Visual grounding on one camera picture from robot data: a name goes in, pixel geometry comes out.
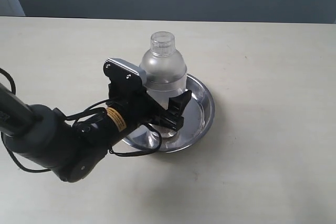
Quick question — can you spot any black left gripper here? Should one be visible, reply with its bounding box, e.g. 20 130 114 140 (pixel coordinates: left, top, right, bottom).
86 82 193 147

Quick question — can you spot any clear plastic shaker bottle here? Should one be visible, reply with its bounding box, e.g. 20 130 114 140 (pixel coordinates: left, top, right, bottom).
138 31 188 138

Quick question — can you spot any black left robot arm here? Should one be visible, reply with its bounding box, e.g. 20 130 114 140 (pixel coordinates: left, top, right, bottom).
1 86 192 183

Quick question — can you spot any round stainless steel tray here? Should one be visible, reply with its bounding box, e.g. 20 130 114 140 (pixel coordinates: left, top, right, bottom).
122 74 215 153

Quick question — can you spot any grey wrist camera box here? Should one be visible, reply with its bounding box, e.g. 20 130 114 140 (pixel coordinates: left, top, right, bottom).
103 58 146 85

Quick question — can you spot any black camera cable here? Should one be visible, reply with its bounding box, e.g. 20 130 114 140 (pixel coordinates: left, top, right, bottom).
0 68 163 174

